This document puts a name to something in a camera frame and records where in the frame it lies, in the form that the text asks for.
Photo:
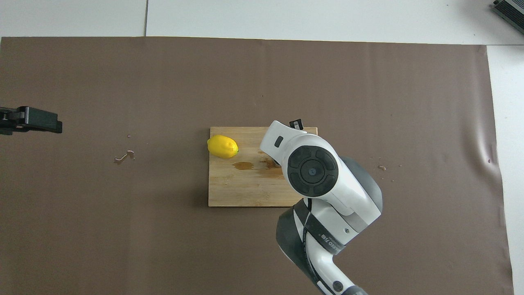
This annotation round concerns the grey ribbed device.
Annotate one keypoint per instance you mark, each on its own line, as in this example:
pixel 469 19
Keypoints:
pixel 511 10

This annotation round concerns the yellow lemon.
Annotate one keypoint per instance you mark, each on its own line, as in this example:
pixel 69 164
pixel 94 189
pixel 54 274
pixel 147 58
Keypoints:
pixel 223 146

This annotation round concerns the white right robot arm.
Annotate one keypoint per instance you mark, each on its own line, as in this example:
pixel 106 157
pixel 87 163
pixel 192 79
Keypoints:
pixel 327 229

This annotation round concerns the small bent scrap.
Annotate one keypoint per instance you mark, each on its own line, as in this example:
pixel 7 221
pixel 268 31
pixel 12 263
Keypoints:
pixel 131 154

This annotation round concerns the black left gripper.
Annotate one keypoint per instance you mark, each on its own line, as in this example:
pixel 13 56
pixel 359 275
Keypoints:
pixel 8 121

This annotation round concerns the wooden cutting board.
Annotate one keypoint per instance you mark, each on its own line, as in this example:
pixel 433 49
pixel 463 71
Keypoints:
pixel 237 188

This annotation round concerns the brown table mat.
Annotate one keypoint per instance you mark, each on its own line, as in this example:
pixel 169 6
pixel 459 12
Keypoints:
pixel 123 246

